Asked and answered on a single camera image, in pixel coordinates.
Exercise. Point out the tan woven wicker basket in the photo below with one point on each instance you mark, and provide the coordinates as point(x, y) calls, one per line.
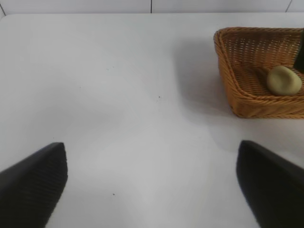
point(237, 99)

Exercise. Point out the pale round egg yolk pastry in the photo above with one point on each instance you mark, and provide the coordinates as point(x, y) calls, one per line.
point(283, 82)

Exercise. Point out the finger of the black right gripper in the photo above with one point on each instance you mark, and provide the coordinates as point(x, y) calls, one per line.
point(300, 54)

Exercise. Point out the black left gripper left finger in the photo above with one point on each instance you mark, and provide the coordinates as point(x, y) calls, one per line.
point(28, 190)

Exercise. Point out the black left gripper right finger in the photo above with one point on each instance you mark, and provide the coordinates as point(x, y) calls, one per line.
point(273, 190)

